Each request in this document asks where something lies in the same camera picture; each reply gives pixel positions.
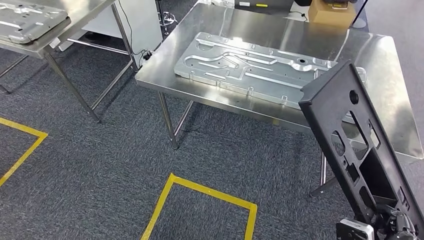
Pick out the long black power cable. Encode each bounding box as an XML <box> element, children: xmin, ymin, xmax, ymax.
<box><xmin>117</xmin><ymin>0</ymin><xmax>147</xmax><ymax>67</ymax></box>

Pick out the dark grey laptop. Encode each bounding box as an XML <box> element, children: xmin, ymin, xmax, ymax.
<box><xmin>234</xmin><ymin>0</ymin><xmax>296</xmax><ymax>11</ymax></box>

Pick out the stainless steel table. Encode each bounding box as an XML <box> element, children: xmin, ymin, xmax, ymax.
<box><xmin>0</xmin><ymin>0</ymin><xmax>140</xmax><ymax>123</ymax></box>

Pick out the stainless steel workbench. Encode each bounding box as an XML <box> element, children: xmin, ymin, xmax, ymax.
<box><xmin>135</xmin><ymin>1</ymin><xmax>424</xmax><ymax>200</ymax></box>

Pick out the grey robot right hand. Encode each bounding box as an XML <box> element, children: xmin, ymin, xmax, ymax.
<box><xmin>372</xmin><ymin>203</ymin><xmax>419</xmax><ymax>240</ymax></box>

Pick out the white cabinet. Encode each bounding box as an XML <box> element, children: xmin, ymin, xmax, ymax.
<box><xmin>57</xmin><ymin>0</ymin><xmax>164</xmax><ymax>59</ymax></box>

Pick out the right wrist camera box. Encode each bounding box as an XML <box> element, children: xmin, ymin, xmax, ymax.
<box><xmin>335</xmin><ymin>218</ymin><xmax>376</xmax><ymax>240</ymax></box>

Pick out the black plastic plate part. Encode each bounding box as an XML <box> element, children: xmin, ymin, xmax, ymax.
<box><xmin>298</xmin><ymin>60</ymin><xmax>424</xmax><ymax>229</ymax></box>

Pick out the black stool chrome base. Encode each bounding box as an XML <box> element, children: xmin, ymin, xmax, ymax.
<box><xmin>155</xmin><ymin>0</ymin><xmax>178</xmax><ymax>36</ymax></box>

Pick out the black laptop charger cable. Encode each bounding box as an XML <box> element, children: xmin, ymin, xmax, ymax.
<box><xmin>288</xmin><ymin>10</ymin><xmax>309</xmax><ymax>23</ymax></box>

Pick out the silver stamped metal panel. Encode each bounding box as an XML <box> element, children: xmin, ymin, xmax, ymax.
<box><xmin>0</xmin><ymin>0</ymin><xmax>72</xmax><ymax>45</ymax></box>
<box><xmin>173</xmin><ymin>32</ymin><xmax>369</xmax><ymax>125</ymax></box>

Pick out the brown cardboard box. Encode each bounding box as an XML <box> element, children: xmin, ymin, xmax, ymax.
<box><xmin>308</xmin><ymin>0</ymin><xmax>357</xmax><ymax>28</ymax></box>

